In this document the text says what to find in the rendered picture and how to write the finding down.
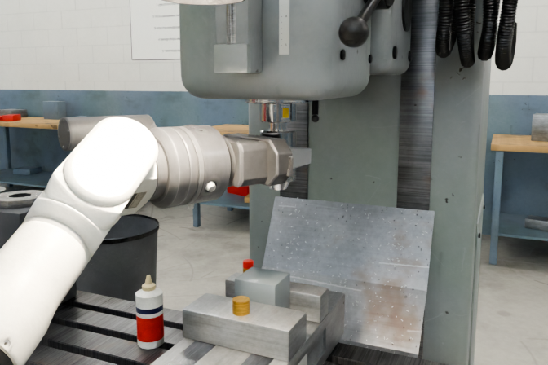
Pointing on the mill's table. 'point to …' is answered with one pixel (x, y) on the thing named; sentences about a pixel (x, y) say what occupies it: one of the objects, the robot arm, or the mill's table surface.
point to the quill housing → (287, 34)
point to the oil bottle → (149, 315)
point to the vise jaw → (245, 327)
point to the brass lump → (240, 305)
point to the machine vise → (183, 354)
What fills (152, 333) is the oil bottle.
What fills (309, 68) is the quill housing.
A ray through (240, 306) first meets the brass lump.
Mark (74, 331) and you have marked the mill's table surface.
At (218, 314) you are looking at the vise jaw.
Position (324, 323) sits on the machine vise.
